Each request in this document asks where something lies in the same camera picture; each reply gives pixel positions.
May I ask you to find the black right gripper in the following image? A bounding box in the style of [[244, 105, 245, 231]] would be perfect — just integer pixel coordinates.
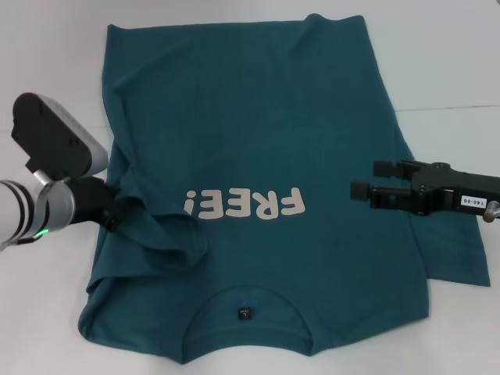
[[350, 159, 500, 216]]

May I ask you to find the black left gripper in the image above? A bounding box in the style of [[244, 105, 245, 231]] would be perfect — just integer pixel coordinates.
[[70, 176, 136, 234]]

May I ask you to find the teal t-shirt with FREE print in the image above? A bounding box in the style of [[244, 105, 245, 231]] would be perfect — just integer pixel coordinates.
[[76, 13, 491, 355]]

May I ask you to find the silver connector with black cable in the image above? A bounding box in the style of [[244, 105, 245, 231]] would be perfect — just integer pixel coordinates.
[[482, 199, 500, 223], [0, 235, 40, 253]]

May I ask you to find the silver black wrist camera box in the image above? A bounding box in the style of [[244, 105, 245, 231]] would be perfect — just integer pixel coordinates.
[[9, 92, 111, 184]]

